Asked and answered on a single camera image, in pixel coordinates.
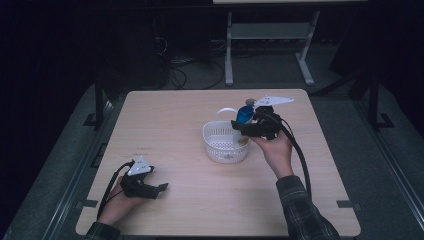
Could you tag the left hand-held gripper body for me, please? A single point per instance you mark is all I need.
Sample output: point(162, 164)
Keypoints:
point(135, 185)

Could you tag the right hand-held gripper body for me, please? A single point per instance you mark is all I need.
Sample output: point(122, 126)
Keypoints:
point(266, 125)

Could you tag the white shampoo bottle blue cap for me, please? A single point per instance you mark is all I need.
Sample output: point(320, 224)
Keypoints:
point(245, 115)

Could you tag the white plastic basket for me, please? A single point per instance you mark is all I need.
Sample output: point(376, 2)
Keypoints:
point(223, 140)

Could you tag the person's left hand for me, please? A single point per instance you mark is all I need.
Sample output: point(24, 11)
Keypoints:
point(116, 208)

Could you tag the person's right hand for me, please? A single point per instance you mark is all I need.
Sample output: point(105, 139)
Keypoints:
point(276, 156)

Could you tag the black tape strip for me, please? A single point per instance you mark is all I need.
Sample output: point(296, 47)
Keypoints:
point(345, 204)
point(89, 203)

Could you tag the metal floor rail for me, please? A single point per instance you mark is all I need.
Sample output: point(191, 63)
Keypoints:
point(76, 173)
point(393, 166)

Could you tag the black metal post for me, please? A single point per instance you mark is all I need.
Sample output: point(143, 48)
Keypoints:
point(374, 103)
point(99, 103)

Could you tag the white metal desk frame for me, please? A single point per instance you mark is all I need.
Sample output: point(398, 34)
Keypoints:
point(270, 31)

